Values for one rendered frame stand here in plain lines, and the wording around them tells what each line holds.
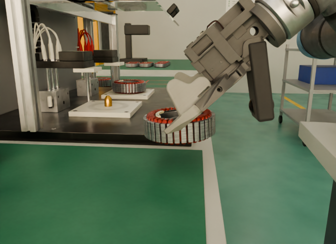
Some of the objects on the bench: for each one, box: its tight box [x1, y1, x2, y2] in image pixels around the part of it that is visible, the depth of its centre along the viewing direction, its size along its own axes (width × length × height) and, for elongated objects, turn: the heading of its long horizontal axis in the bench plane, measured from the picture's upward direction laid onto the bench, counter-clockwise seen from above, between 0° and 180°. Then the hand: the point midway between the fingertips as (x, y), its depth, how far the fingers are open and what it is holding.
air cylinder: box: [76, 78, 99, 97], centre depth 100 cm, size 5×8×6 cm
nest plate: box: [101, 89, 155, 100], centre depth 99 cm, size 15×15×1 cm
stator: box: [113, 79, 146, 94], centre depth 98 cm, size 11×11×4 cm
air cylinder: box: [39, 87, 70, 113], centre depth 77 cm, size 5×8×6 cm
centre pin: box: [104, 96, 112, 107], centre depth 75 cm, size 2×2×3 cm
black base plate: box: [0, 87, 192, 147], centre depth 88 cm, size 47×64×2 cm
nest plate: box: [69, 101, 142, 118], centre depth 76 cm, size 15×15×1 cm
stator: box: [97, 77, 112, 87], centre depth 136 cm, size 11×11×4 cm
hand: (173, 122), depth 46 cm, fingers closed on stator, 13 cm apart
